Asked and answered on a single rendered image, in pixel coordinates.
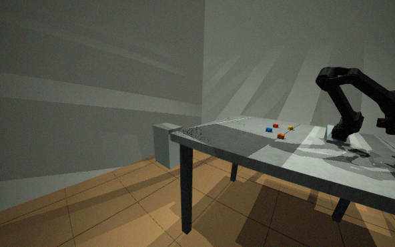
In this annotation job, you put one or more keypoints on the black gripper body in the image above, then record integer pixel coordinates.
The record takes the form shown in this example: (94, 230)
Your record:
(390, 132)

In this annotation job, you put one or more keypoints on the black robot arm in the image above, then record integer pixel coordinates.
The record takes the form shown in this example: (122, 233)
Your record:
(351, 121)

